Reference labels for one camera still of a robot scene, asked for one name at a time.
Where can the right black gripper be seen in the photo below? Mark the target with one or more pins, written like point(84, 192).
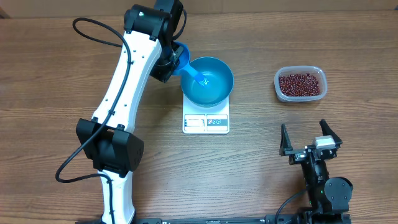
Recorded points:
point(298, 154)

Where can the red adzuki beans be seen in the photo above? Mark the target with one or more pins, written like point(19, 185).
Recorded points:
point(300, 84)

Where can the blue plastic measuring scoop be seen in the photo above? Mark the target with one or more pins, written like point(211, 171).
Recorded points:
point(185, 67)

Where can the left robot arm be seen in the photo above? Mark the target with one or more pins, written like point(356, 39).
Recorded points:
point(148, 49)

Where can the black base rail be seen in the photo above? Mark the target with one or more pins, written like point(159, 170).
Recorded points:
point(268, 219)

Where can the teal round bowl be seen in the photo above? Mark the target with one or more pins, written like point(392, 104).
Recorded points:
point(220, 82)

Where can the clear plastic food container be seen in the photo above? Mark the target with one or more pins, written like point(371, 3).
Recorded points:
point(315, 71)

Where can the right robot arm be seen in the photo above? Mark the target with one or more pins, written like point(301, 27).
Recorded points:
point(328, 197)

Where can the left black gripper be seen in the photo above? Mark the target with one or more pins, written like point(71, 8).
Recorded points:
point(164, 74)

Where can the white digital kitchen scale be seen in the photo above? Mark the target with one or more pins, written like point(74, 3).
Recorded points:
point(200, 120)

